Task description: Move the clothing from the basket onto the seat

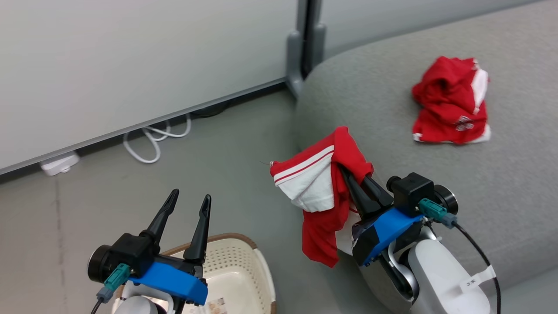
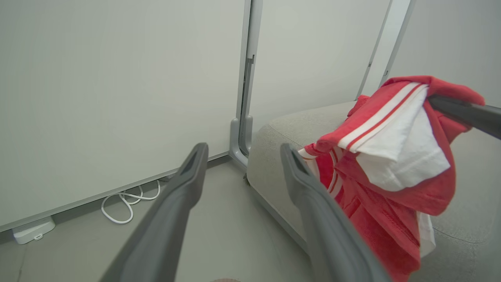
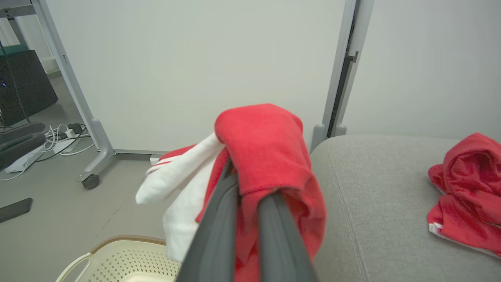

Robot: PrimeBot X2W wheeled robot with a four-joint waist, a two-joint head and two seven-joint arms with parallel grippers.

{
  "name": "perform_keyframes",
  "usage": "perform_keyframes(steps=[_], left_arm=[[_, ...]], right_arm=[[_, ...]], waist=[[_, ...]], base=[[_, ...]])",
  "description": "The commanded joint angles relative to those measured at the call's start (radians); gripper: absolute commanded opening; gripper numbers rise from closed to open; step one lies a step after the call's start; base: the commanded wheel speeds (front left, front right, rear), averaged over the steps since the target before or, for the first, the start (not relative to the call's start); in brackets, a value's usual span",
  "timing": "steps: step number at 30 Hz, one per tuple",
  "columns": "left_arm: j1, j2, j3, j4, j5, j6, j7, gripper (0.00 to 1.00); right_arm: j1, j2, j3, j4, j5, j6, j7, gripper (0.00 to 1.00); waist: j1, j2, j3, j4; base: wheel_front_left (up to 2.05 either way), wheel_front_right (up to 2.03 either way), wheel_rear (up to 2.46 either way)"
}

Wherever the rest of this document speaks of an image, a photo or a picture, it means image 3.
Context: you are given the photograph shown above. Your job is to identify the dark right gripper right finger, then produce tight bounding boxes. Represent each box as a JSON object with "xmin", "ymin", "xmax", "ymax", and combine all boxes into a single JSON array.
[{"xmin": 258, "ymin": 192, "xmax": 318, "ymax": 282}]

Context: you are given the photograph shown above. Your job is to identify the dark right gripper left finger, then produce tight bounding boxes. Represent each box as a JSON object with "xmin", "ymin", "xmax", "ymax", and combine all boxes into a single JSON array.
[{"xmin": 175, "ymin": 157, "xmax": 240, "ymax": 282}]

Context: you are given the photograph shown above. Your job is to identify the red garment with white stripes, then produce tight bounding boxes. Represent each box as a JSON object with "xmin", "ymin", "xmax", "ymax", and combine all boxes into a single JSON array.
[{"xmin": 135, "ymin": 103, "xmax": 327, "ymax": 282}]

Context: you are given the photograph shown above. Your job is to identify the red garment with printed letters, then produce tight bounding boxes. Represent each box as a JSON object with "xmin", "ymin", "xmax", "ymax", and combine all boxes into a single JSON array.
[{"xmin": 427, "ymin": 132, "xmax": 501, "ymax": 259}]

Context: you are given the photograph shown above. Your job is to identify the grey fabric sofa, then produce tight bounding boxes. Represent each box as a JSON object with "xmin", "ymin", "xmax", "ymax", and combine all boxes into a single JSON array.
[{"xmin": 309, "ymin": 134, "xmax": 501, "ymax": 282}]

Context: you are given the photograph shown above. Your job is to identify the cream perforated laundry basket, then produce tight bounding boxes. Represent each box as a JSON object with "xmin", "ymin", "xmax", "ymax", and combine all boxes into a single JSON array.
[{"xmin": 55, "ymin": 234, "xmax": 181, "ymax": 282}]

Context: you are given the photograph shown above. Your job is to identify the black caster wheel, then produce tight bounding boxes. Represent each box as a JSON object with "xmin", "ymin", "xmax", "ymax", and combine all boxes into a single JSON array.
[{"xmin": 81, "ymin": 174, "xmax": 101, "ymax": 191}]

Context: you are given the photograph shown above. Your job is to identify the grey partition leg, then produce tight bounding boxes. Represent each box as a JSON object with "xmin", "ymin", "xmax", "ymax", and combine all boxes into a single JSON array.
[{"xmin": 76, "ymin": 117, "xmax": 116, "ymax": 183}]

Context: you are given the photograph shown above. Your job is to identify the large white partition panel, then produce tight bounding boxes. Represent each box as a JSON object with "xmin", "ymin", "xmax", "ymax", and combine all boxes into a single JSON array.
[{"xmin": 31, "ymin": 0, "xmax": 359, "ymax": 155}]

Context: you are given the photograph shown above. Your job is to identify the flat black phone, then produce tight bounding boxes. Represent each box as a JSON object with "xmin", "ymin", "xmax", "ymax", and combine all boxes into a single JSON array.
[{"xmin": 0, "ymin": 198, "xmax": 33, "ymax": 224}]

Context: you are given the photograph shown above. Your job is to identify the dark grey curved base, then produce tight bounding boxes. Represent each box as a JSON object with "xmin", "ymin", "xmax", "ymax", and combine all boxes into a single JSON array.
[{"xmin": 0, "ymin": 122, "xmax": 47, "ymax": 171}]

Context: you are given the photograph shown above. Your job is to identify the narrow white partition panel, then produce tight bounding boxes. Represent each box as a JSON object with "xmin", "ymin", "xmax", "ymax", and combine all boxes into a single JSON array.
[{"xmin": 333, "ymin": 0, "xmax": 501, "ymax": 141}]

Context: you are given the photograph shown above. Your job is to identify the black cabinet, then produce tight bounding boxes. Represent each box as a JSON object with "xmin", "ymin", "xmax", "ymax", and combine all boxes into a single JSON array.
[{"xmin": 0, "ymin": 50, "xmax": 59, "ymax": 128}]

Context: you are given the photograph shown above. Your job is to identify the thin black cable bundle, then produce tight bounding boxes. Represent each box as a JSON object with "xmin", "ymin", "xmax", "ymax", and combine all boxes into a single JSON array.
[{"xmin": 35, "ymin": 123, "xmax": 92, "ymax": 163}]

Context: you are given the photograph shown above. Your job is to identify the white power strip with cables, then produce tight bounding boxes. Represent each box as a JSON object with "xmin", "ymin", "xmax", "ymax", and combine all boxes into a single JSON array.
[{"xmin": 0, "ymin": 123, "xmax": 96, "ymax": 181}]

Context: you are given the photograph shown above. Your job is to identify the grey metal table frame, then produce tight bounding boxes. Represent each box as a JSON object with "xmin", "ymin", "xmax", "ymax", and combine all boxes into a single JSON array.
[{"xmin": 0, "ymin": 0, "xmax": 43, "ymax": 51}]

